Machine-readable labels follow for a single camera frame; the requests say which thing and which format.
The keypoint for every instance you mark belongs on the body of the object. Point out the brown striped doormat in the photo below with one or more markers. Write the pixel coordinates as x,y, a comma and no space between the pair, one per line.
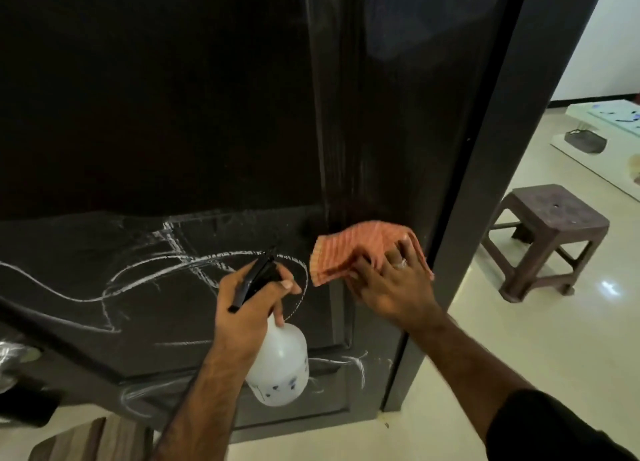
75,443

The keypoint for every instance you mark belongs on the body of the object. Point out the person's left forearm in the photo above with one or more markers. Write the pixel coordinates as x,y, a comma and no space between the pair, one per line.
200,410

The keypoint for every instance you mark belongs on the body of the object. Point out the person's left hand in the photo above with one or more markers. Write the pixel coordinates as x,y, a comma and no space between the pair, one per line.
245,315

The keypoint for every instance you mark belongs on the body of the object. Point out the black wooden door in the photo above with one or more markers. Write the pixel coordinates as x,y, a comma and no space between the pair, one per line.
150,100

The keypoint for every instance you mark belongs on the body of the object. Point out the person's right hand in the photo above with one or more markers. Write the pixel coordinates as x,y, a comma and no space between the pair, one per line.
400,295

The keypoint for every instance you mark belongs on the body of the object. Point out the brown plastic stool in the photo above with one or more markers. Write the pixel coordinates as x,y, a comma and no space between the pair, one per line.
555,210

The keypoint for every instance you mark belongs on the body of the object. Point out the white spray bottle black trigger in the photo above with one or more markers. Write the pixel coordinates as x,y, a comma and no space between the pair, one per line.
280,370

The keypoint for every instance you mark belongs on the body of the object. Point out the black right sleeve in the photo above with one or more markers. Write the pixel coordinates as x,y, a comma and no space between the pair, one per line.
550,430

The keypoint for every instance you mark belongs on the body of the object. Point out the person's right forearm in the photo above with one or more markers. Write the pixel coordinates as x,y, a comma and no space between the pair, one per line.
465,370

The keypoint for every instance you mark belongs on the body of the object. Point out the orange checked cloth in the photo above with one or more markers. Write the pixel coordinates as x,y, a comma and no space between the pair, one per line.
345,248

